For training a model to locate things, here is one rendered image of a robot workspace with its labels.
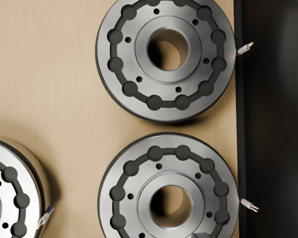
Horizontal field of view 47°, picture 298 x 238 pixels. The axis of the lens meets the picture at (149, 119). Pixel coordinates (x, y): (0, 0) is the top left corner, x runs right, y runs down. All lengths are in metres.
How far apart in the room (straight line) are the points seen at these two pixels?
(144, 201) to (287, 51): 0.13
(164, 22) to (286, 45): 0.08
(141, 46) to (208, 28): 0.05
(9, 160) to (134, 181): 0.09
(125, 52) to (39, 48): 0.07
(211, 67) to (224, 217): 0.11
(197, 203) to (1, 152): 0.14
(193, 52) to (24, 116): 0.14
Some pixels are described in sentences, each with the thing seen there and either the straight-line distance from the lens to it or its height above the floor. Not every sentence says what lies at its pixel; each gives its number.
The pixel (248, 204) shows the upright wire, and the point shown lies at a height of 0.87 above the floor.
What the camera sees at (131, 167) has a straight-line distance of 0.25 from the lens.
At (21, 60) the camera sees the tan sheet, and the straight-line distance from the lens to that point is 0.29.
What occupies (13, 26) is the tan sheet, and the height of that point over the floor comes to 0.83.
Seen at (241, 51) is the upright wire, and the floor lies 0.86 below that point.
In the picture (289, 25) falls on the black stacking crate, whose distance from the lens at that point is 0.23.
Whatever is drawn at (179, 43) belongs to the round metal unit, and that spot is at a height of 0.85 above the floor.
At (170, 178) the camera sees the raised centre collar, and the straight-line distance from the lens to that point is 0.24.
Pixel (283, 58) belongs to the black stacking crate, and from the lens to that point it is 0.23.
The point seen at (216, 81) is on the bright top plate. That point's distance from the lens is 0.25.
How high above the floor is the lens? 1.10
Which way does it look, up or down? 85 degrees down
